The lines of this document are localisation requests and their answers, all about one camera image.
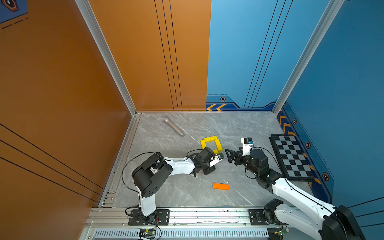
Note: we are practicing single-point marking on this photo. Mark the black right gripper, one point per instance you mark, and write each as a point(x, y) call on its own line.
point(233, 154)

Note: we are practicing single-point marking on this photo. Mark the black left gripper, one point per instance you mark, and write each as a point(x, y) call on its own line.
point(211, 169)

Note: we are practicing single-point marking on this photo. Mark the orange block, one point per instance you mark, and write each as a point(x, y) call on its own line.
point(219, 186)

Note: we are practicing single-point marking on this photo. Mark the yellow block top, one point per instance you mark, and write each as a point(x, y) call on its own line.
point(210, 139)

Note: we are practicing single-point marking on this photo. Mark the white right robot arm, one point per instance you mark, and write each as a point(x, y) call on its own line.
point(295, 207)

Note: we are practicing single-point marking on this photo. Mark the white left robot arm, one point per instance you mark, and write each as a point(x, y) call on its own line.
point(153, 173)

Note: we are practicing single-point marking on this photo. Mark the black white chessboard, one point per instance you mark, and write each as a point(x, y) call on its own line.
point(291, 159)

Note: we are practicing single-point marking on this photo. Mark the grey metal microphone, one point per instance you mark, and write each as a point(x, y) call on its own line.
point(173, 126)

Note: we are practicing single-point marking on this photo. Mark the left green circuit board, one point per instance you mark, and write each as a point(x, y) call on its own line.
point(147, 234)

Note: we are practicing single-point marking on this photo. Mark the green circuit board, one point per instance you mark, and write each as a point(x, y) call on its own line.
point(147, 234)
point(277, 234)

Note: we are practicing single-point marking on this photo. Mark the right green circuit board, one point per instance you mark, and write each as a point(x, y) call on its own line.
point(277, 234)

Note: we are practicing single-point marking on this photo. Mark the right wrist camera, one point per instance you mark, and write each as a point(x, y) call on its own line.
point(247, 145)

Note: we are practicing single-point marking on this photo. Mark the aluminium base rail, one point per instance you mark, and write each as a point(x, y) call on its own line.
point(179, 223)

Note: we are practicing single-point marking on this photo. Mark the right corner aluminium post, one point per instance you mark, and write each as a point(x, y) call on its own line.
point(318, 34)

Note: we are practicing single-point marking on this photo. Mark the corner aluminium post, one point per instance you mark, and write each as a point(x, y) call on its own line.
point(318, 34)
point(101, 42)

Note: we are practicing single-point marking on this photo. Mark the left corner aluminium post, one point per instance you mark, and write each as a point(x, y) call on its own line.
point(101, 42)

